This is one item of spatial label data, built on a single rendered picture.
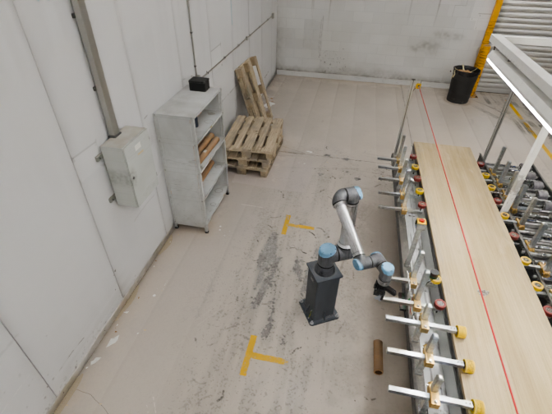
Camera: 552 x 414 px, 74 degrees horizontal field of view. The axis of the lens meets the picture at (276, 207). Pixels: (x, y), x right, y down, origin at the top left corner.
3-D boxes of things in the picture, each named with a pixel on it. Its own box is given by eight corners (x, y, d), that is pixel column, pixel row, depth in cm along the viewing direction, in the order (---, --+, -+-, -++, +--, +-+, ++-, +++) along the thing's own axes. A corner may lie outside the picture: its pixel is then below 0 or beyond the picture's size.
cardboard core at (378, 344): (374, 369, 314) (374, 338, 338) (373, 374, 319) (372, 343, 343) (384, 370, 313) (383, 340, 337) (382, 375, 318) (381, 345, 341)
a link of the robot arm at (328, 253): (315, 257, 333) (316, 243, 322) (332, 254, 337) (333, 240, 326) (320, 269, 321) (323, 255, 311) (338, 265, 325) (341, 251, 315)
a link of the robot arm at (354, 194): (332, 254, 337) (339, 184, 295) (349, 250, 341) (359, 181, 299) (338, 264, 325) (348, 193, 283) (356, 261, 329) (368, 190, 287)
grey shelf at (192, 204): (174, 228, 467) (152, 113, 373) (200, 189, 537) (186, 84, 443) (208, 233, 460) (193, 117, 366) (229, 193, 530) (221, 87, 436)
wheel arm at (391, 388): (388, 393, 214) (388, 389, 212) (388, 386, 217) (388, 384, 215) (478, 411, 207) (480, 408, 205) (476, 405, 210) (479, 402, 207)
